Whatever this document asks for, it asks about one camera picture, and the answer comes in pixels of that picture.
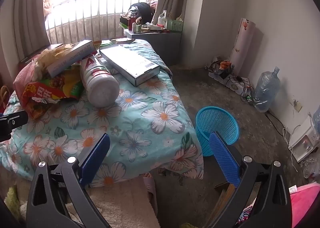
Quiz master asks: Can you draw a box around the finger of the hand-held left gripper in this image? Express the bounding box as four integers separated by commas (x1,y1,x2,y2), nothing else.
0,110,29,142

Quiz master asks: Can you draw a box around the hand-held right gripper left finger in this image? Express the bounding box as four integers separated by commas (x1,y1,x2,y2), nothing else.
26,133,111,228

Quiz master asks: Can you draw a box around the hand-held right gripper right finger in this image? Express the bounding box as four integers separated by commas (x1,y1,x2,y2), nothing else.
209,131,293,228

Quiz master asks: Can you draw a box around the blue plastic wastebasket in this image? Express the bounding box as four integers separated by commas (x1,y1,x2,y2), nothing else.
195,106,240,157

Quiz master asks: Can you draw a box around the white bottle with red label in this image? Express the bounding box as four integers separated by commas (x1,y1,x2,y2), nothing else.
80,55,120,108

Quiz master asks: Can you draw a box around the long blue and white box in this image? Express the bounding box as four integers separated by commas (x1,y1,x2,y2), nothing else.
46,40,97,78

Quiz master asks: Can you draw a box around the paper gift bag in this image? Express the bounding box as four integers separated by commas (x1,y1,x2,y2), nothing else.
0,85,11,114

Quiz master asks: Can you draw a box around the red and yellow snack bag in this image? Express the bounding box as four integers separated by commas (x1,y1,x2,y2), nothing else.
21,68,84,118

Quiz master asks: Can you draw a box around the pink plastic bag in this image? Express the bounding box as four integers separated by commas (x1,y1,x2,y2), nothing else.
13,61,40,98

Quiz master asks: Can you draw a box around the brown wooden stool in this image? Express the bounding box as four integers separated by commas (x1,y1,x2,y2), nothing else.
207,182,238,228

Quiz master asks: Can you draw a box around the floral teal blanket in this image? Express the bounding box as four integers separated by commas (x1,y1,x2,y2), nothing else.
0,39,204,188

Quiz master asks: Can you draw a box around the pink slipper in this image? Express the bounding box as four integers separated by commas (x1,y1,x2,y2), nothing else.
143,172,158,216

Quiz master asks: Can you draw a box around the pale yellow crumpled wrapper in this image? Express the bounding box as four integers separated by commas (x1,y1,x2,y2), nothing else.
34,43,73,81

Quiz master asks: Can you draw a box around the empty clear water jug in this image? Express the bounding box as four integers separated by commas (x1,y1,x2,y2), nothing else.
253,66,280,113

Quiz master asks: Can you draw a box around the white water dispenser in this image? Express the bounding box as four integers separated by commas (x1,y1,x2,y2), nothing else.
288,115,320,163

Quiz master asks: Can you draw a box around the clear plastic bag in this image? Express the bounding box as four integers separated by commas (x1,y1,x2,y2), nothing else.
301,159,320,180

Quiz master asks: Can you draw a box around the black and orange snack bag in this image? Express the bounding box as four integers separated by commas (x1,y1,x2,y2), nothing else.
209,60,234,79

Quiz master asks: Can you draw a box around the pink cushion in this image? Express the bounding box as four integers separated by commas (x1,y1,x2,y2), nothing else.
289,183,320,228

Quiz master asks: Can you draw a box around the blue water jug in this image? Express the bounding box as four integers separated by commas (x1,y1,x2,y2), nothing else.
312,111,320,131

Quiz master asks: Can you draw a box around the grey curtain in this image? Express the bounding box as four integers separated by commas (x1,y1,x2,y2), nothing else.
0,0,50,73

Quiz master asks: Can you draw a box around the grey cabinet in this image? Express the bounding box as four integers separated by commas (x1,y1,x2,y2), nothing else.
124,29,182,66

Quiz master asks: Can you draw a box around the metal window railing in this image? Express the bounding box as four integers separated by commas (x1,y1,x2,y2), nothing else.
46,0,150,44

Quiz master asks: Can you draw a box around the green plastic basket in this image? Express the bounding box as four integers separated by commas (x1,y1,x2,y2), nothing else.
166,19,184,33

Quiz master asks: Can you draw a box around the red thermos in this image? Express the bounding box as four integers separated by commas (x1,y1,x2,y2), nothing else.
128,13,137,30

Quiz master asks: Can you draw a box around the white plastic jug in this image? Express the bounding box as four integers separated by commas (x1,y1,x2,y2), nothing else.
157,10,167,28

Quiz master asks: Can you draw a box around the white cable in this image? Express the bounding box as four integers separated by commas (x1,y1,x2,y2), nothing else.
282,124,302,171

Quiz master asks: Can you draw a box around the tangle of power cables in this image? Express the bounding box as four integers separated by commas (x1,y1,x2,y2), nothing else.
225,74,256,105

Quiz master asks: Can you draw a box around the black and grey cable box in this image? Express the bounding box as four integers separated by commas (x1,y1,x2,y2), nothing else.
99,45,161,87

